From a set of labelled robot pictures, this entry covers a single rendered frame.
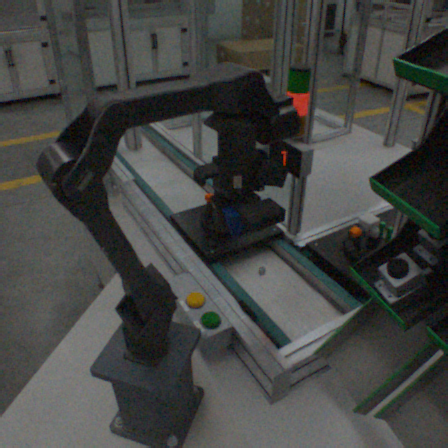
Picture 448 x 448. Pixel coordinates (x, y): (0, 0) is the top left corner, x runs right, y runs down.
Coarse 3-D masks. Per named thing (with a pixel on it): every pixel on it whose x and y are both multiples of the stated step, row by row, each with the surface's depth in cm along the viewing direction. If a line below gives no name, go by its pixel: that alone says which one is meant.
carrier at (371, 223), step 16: (352, 224) 117; (368, 224) 115; (384, 224) 105; (320, 240) 111; (336, 240) 111; (352, 240) 108; (368, 240) 104; (384, 240) 106; (320, 256) 106; (336, 256) 105; (352, 256) 103; (336, 272) 102
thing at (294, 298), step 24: (192, 168) 152; (144, 192) 139; (168, 192) 143; (192, 192) 143; (168, 216) 125; (288, 240) 115; (216, 264) 106; (240, 264) 111; (264, 264) 111; (288, 264) 112; (312, 264) 106; (240, 288) 99; (264, 288) 103; (288, 288) 103; (312, 288) 103; (336, 288) 99; (264, 312) 92; (288, 312) 96; (312, 312) 96; (336, 312) 96; (288, 336) 90
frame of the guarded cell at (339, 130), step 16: (80, 0) 114; (368, 0) 168; (48, 16) 154; (80, 16) 117; (368, 16) 172; (80, 32) 119; (80, 48) 121; (80, 64) 126; (352, 80) 189; (64, 96) 173; (352, 96) 192; (352, 112) 197; (176, 128) 208; (336, 128) 201; (112, 192) 151
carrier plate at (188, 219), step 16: (192, 208) 124; (176, 224) 119; (192, 224) 117; (192, 240) 111; (208, 240) 111; (224, 240) 111; (240, 240) 111; (256, 240) 111; (208, 256) 105; (224, 256) 107
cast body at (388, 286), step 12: (384, 264) 58; (396, 264) 56; (408, 264) 56; (384, 276) 57; (396, 276) 55; (408, 276) 55; (420, 276) 55; (432, 276) 59; (384, 288) 59; (396, 288) 55; (408, 288) 56; (420, 288) 57; (384, 300) 59; (396, 300) 57; (408, 300) 58
